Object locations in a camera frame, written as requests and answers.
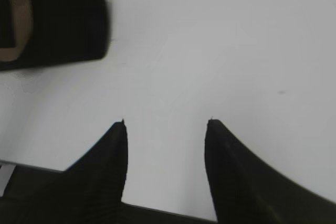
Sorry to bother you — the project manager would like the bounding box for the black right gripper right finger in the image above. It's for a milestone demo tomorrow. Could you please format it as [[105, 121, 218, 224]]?
[[204, 119, 335, 223]]

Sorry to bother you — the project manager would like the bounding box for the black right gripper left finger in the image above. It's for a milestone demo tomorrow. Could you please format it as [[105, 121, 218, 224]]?
[[1, 121, 128, 223]]

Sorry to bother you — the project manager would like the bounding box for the black tote bag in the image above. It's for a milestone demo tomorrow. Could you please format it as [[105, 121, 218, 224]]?
[[1, 0, 110, 71]]

